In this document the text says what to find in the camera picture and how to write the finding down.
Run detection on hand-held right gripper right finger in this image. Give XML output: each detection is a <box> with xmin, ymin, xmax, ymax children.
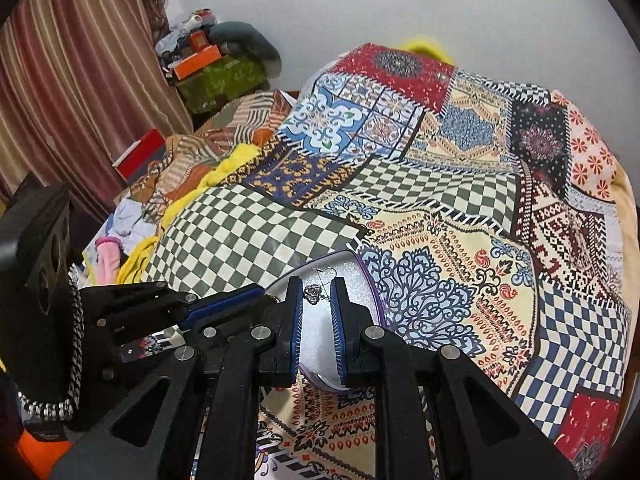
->
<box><xmin>329</xmin><ymin>276</ymin><xmax>578</xmax><ymax>480</ymax></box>

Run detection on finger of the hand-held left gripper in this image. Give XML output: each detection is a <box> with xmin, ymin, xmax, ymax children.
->
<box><xmin>79</xmin><ymin>281</ymin><xmax>267</xmax><ymax>335</ymax></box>
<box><xmin>82</xmin><ymin>327</ymin><xmax>201</xmax><ymax>383</ymax></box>

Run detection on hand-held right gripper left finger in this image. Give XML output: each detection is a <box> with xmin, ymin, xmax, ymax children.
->
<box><xmin>50</xmin><ymin>276</ymin><xmax>305</xmax><ymax>480</ymax></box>

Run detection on silver dangle earring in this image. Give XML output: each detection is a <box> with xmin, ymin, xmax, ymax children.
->
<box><xmin>302</xmin><ymin>266</ymin><xmax>339</xmax><ymax>307</ymax></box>

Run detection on silver chain bracelet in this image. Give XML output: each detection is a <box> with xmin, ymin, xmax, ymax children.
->
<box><xmin>17</xmin><ymin>279</ymin><xmax>84</xmax><ymax>422</ymax></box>

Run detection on pink cloth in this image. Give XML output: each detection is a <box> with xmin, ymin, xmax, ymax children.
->
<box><xmin>94</xmin><ymin>236</ymin><xmax>124</xmax><ymax>287</ymax></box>

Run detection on pale blue white clothes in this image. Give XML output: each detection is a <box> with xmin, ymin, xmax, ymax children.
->
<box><xmin>106</xmin><ymin>196</ymin><xmax>163</xmax><ymax>255</ymax></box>

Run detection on yellow cloth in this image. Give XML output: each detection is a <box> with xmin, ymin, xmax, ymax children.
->
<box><xmin>117</xmin><ymin>142</ymin><xmax>262</xmax><ymax>287</ymax></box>

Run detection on red box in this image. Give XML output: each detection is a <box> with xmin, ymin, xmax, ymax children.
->
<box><xmin>112</xmin><ymin>128</ymin><xmax>167</xmax><ymax>182</ymax></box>

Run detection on patchwork printed blanket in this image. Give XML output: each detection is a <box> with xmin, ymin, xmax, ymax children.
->
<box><xmin>145</xmin><ymin>42</ymin><xmax>632</xmax><ymax>480</ymax></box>

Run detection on brown striped bedsheet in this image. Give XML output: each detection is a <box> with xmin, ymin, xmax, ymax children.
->
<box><xmin>129</xmin><ymin>91</ymin><xmax>297</xmax><ymax>213</ymax></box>

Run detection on striped pink brown curtain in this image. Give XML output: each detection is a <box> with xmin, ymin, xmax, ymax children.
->
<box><xmin>0</xmin><ymin>0</ymin><xmax>197</xmax><ymax>223</ymax></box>

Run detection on green patterned box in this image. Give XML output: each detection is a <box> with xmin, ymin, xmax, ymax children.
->
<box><xmin>176</xmin><ymin>54</ymin><xmax>272</xmax><ymax>115</ymax></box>

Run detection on orange flat box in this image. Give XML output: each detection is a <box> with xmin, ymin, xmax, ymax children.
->
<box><xmin>166</xmin><ymin>45</ymin><xmax>224</xmax><ymax>81</ymax></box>

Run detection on grey neck pillow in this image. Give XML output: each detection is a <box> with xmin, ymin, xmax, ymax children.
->
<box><xmin>207</xmin><ymin>20</ymin><xmax>284</xmax><ymax>79</ymax></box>

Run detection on yellow pillow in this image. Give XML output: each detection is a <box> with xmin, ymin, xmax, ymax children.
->
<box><xmin>404</xmin><ymin>34</ymin><xmax>457</xmax><ymax>67</ymax></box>

